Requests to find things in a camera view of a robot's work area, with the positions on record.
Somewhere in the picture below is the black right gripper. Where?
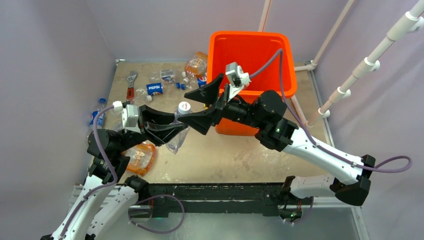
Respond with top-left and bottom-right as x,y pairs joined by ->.
178,73 -> 265,134

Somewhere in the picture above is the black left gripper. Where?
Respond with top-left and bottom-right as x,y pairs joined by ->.
115,104 -> 187,153

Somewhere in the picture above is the large clear plastic bottle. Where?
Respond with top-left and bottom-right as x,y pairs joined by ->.
165,101 -> 193,155

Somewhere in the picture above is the blue pepsi label bottle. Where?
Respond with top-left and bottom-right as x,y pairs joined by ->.
136,82 -> 181,103

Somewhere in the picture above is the orange plastic bin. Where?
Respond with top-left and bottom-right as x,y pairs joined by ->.
206,30 -> 298,137

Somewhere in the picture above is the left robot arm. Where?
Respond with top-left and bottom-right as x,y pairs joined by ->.
44,101 -> 187,240

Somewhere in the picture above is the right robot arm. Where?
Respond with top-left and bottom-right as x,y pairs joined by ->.
180,74 -> 376,206

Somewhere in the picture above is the orange bottle behind bin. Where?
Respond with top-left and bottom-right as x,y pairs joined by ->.
184,51 -> 208,78

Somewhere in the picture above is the crushed orange label bottle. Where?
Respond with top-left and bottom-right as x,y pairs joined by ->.
123,142 -> 157,176

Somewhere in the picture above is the red adjustable wrench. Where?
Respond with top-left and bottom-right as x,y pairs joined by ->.
125,70 -> 138,100

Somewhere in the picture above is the small label clear bottle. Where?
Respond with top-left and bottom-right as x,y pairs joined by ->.
159,69 -> 176,83

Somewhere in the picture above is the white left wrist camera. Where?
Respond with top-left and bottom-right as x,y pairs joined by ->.
112,101 -> 141,134

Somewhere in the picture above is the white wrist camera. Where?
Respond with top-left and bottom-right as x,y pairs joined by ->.
225,62 -> 251,100
112,101 -> 141,134

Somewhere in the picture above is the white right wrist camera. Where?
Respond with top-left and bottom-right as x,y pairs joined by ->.
225,62 -> 251,100

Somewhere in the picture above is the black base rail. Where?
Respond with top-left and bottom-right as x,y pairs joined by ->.
125,175 -> 309,220

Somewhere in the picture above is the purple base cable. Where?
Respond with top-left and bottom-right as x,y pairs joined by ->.
127,194 -> 185,235

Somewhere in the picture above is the white pvc pipe frame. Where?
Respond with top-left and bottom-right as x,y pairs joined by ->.
259,0 -> 424,126

